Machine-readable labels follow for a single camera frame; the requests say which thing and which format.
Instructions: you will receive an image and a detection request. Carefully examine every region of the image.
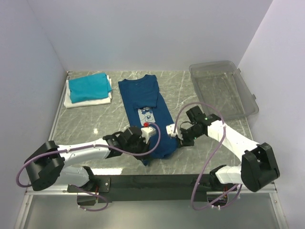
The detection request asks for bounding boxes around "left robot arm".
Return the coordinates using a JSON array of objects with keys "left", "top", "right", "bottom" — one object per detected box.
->
[{"left": 25, "top": 126, "right": 156, "bottom": 192}]

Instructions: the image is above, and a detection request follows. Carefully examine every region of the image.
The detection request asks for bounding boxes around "dark blue t-shirt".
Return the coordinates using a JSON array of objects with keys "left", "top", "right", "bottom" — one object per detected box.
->
[{"left": 118, "top": 74, "right": 178, "bottom": 165}]

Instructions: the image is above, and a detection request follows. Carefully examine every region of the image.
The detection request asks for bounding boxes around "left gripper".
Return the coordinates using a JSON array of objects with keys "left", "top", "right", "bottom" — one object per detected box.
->
[{"left": 125, "top": 135, "right": 151, "bottom": 160}]

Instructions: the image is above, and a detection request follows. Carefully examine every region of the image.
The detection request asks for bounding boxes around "clear plastic bin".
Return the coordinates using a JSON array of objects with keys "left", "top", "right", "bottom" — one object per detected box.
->
[{"left": 189, "top": 61, "right": 259, "bottom": 120}]

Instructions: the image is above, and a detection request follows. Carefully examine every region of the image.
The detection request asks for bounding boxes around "black base beam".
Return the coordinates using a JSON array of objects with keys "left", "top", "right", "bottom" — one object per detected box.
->
[{"left": 67, "top": 174, "right": 234, "bottom": 206}]

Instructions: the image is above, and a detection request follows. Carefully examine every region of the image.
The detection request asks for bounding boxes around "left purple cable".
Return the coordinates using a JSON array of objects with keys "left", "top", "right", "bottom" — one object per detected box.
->
[{"left": 15, "top": 122, "right": 162, "bottom": 212}]

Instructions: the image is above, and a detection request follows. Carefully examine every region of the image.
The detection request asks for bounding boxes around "teal folded t-shirt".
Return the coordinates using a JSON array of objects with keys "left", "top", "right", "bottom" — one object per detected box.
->
[{"left": 68, "top": 73, "right": 112, "bottom": 104}]

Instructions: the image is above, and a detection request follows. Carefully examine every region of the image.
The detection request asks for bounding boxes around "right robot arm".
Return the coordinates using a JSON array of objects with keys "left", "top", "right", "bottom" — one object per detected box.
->
[{"left": 166, "top": 106, "right": 280, "bottom": 192}]

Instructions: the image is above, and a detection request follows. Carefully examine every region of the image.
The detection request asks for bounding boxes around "white folded t-shirt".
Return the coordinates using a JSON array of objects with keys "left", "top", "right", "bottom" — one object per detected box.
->
[{"left": 64, "top": 76, "right": 112, "bottom": 108}]

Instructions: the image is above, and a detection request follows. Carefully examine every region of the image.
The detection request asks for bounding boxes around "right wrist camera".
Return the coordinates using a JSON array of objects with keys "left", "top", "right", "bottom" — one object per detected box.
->
[{"left": 166, "top": 124, "right": 183, "bottom": 140}]

